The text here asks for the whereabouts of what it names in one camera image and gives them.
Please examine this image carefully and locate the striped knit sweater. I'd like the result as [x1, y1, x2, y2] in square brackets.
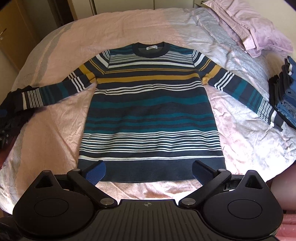
[22, 42, 283, 183]

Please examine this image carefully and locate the dark clothes pile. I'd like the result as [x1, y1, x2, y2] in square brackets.
[1, 85, 37, 151]

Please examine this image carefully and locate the folded blue clothes stack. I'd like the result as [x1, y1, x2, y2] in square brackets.
[268, 56, 295, 129]

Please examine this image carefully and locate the folded lilac pillowcase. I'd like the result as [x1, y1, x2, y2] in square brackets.
[204, 1, 293, 58]

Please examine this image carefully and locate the wooden door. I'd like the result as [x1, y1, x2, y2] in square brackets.
[1, 0, 40, 71]

